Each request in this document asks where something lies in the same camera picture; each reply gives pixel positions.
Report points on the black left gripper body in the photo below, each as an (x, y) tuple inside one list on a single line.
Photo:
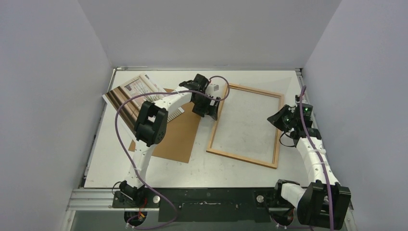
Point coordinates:
[(202, 105)]

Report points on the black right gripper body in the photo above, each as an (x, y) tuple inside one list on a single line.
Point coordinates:
[(280, 120)]

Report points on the wooden picture frame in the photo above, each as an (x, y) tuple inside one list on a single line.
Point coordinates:
[(242, 131)]

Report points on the brown backing board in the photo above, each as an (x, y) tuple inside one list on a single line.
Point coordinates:
[(180, 135)]

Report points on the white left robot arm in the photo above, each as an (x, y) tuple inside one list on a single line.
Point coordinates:
[(150, 128)]

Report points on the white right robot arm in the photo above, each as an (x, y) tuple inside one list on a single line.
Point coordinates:
[(324, 203)]

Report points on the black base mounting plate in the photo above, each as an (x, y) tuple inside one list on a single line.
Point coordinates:
[(191, 214)]

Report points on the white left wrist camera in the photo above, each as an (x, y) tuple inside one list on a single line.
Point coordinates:
[(213, 90)]

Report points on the aluminium front rail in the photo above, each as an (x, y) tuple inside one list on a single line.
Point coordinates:
[(89, 199)]

